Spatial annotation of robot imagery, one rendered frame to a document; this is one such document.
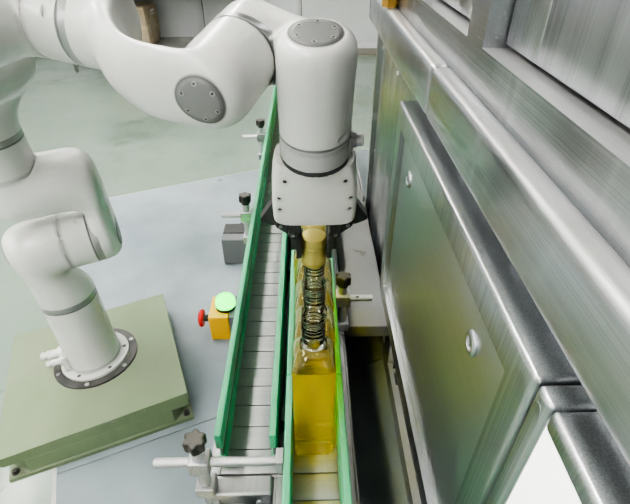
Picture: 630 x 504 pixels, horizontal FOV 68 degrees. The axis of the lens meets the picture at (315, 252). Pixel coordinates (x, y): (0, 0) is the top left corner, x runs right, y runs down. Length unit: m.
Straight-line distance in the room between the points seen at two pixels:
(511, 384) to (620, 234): 0.11
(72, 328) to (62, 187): 0.27
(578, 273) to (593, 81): 0.13
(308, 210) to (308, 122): 0.13
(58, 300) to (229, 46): 0.58
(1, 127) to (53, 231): 0.18
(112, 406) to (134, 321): 0.22
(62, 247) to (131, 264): 0.54
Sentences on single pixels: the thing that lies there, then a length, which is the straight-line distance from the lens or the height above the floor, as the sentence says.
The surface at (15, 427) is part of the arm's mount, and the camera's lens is 0.99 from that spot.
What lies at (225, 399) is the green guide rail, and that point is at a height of 0.96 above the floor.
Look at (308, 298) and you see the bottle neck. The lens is 0.60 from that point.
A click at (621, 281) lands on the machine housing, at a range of 0.26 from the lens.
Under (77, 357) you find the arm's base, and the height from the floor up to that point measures 0.87.
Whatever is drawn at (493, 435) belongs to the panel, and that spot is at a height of 1.24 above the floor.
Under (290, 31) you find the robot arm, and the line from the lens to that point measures 0.45.
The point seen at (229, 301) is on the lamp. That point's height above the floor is 0.85.
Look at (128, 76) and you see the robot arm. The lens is 0.46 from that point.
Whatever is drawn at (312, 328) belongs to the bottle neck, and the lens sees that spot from 0.55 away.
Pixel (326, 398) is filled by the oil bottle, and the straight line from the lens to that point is 0.63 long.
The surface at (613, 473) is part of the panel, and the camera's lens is 0.28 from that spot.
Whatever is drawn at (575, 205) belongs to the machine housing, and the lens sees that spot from 0.31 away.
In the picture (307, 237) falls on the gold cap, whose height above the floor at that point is 1.18.
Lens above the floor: 1.53
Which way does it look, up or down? 37 degrees down
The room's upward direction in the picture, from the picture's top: straight up
